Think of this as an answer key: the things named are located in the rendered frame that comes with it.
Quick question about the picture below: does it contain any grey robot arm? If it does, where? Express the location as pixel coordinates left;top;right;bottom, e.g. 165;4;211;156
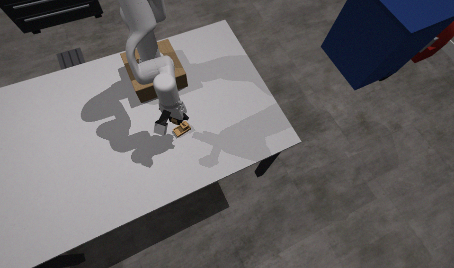
118;0;183;136

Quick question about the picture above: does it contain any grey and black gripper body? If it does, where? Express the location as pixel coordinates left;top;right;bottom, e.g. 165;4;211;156
159;99;187;120

